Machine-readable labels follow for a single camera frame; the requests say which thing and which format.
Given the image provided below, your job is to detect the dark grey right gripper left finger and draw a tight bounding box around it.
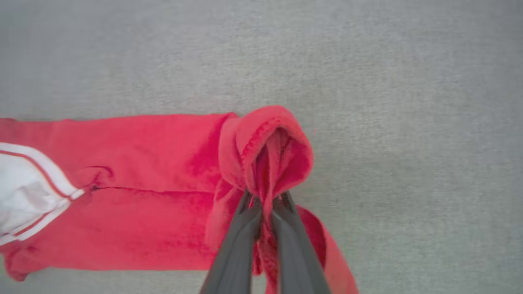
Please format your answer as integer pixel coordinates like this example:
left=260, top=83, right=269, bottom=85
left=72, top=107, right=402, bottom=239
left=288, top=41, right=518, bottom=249
left=199, top=190, right=263, bottom=294

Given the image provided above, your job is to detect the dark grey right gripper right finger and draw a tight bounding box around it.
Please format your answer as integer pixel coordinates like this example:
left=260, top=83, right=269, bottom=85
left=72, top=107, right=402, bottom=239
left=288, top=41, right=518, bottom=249
left=270, top=191, right=331, bottom=294

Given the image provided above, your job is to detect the red and white shirt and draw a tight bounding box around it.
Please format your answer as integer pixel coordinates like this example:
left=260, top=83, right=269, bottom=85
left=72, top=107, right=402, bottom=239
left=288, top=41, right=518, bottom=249
left=0, top=105, right=359, bottom=294

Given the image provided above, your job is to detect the grey fabric sofa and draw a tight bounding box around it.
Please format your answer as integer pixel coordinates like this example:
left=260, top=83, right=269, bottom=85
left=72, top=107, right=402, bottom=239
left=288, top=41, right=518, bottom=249
left=0, top=0, right=523, bottom=294

